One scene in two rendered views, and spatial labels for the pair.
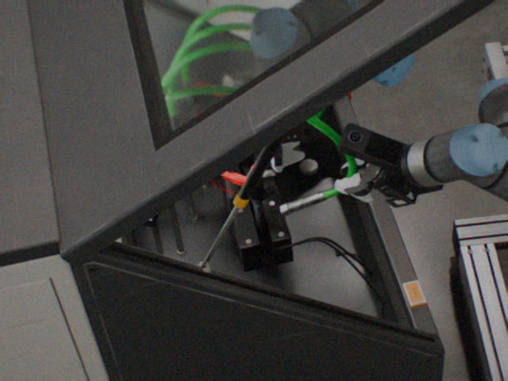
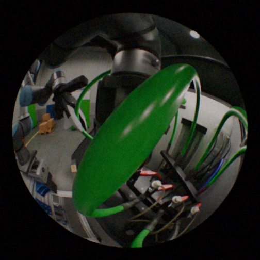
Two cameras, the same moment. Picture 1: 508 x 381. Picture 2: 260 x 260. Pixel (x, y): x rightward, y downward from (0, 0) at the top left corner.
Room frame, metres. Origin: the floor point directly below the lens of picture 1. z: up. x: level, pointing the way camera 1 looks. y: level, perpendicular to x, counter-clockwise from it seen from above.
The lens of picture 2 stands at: (1.46, -0.12, 1.31)
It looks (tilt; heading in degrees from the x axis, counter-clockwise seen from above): 22 degrees down; 148
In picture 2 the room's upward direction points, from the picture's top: 8 degrees clockwise
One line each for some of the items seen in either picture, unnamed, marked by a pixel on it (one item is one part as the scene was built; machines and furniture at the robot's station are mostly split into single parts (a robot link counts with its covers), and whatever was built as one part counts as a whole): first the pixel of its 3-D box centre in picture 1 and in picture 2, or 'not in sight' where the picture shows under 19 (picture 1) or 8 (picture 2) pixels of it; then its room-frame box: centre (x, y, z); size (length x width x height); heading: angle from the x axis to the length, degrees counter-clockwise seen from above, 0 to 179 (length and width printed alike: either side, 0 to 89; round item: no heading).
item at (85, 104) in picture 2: not in sight; (79, 113); (-2.20, -0.71, 0.65); 0.95 x 0.86 x 1.30; 97
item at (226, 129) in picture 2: not in sight; (213, 152); (1.56, 0.29, 1.21); 0.13 x 0.03 x 0.31; 7
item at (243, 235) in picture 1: (250, 199); (143, 206); (1.47, 0.01, 0.91); 0.34 x 0.10 x 0.15; 7
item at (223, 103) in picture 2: not in sight; (186, 90); (1.32, 0.26, 1.43); 0.54 x 0.03 x 0.02; 7
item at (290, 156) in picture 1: (288, 158); not in sight; (1.34, -0.07, 1.17); 0.06 x 0.03 x 0.09; 97
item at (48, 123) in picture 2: not in sight; (46, 122); (-2.19, -2.79, 0.39); 1.20 x 0.85 x 0.79; 11
